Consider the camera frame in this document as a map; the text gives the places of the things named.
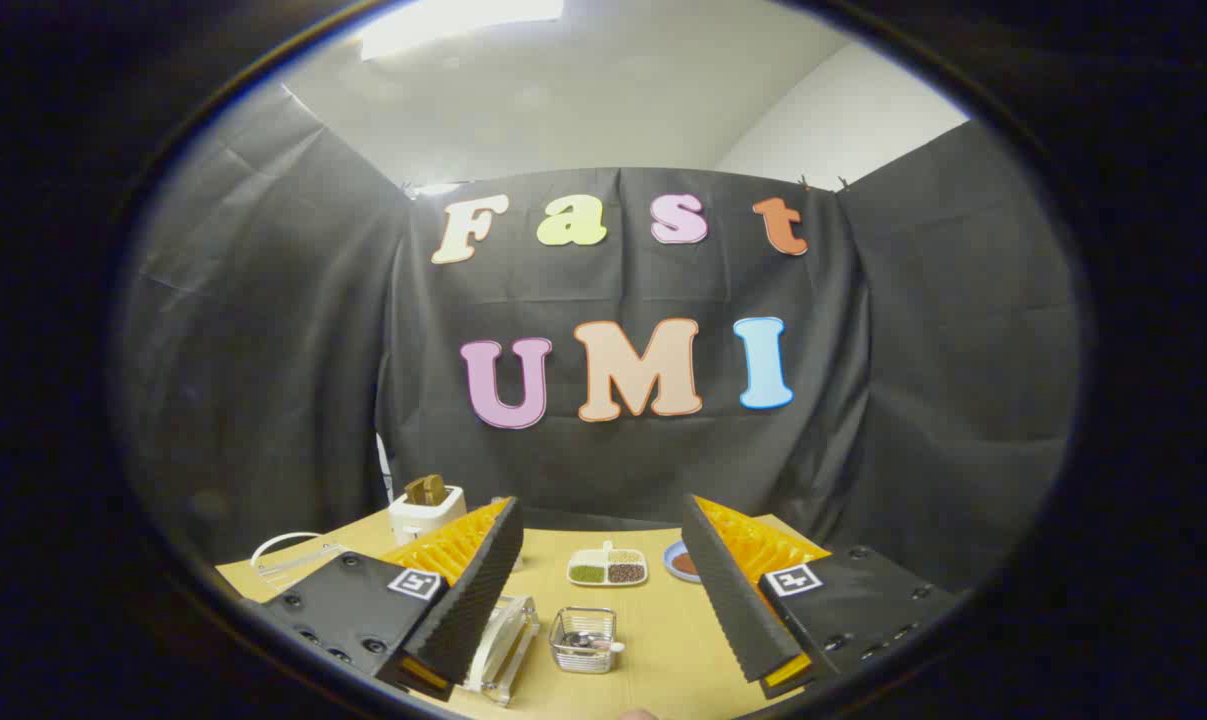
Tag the brown bread slice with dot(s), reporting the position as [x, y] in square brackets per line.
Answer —
[426, 490]

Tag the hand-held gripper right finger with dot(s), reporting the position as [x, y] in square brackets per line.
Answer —
[725, 590]

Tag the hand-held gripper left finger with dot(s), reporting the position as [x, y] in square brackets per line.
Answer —
[483, 580]

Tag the white divided tray with beans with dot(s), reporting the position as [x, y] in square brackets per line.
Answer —
[608, 568]

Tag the small blue dish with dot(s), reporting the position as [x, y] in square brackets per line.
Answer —
[679, 563]

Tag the black backdrop cloth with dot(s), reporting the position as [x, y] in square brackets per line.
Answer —
[623, 460]

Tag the clear acrylic dish rack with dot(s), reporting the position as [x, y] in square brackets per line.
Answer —
[516, 660]

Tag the clear holder with white hoop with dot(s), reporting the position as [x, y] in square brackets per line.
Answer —
[298, 565]

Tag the white toaster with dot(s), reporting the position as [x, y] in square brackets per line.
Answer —
[421, 522]

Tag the white plate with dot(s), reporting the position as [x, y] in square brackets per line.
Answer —
[501, 640]

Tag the ceiling light panel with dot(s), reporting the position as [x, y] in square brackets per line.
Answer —
[453, 22]

